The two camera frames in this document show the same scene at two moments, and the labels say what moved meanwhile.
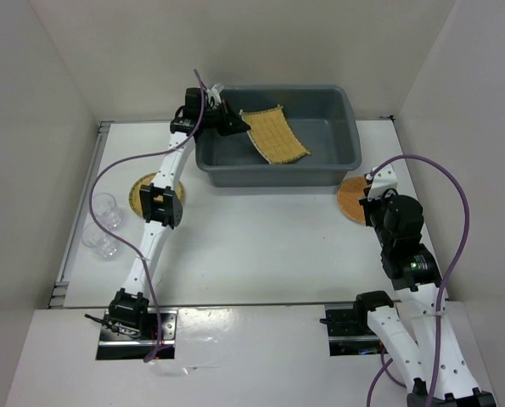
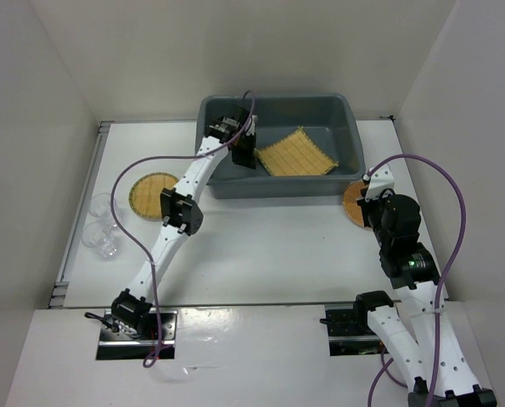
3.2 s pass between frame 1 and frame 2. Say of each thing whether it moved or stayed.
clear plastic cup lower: stayed
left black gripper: moved
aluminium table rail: stayed
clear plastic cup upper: stayed
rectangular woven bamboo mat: moved
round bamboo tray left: stayed
